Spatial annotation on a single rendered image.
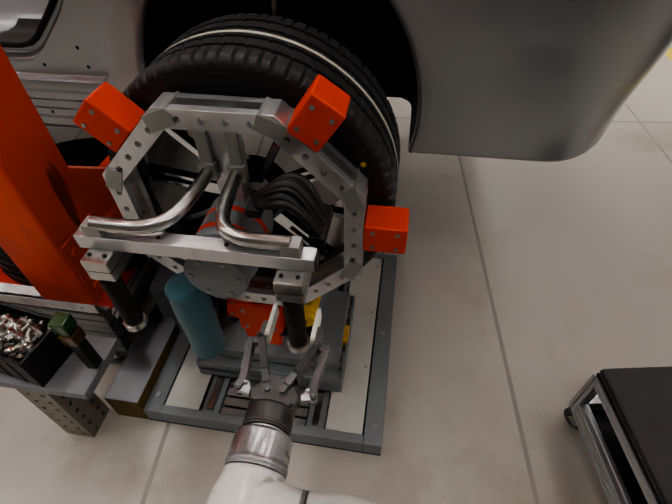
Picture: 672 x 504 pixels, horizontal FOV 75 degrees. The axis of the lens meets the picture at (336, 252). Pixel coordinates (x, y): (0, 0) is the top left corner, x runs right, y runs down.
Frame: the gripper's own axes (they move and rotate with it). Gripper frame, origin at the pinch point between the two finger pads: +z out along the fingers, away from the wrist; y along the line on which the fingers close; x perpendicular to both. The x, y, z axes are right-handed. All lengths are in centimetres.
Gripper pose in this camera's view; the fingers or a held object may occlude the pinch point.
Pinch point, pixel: (294, 322)
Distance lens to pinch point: 81.3
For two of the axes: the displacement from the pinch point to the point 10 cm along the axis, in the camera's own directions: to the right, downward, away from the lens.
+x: -0.2, -6.9, -7.2
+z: 1.5, -7.1, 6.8
